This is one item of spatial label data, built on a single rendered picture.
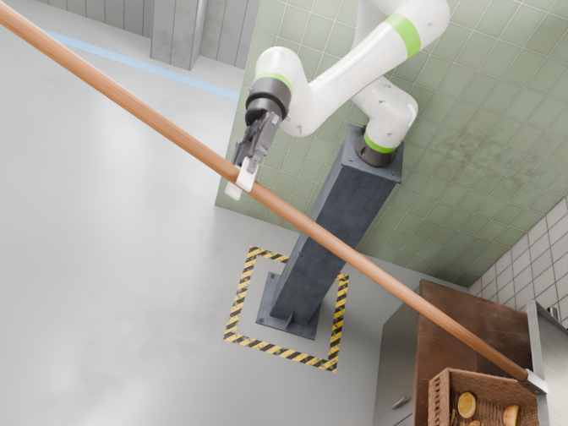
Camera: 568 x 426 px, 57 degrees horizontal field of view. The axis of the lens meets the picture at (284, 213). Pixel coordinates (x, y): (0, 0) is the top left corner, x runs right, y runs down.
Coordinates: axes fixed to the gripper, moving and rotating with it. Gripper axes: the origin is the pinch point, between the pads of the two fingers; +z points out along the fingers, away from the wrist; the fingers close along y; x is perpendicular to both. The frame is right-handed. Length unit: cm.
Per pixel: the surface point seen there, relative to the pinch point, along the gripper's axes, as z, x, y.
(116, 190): -111, -8, 185
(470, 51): -123, -72, -2
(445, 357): -38, -136, 59
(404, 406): -17, -131, 74
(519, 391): -25, -150, 36
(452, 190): -121, -129, 49
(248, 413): -12, -100, 140
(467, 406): -17, -139, 50
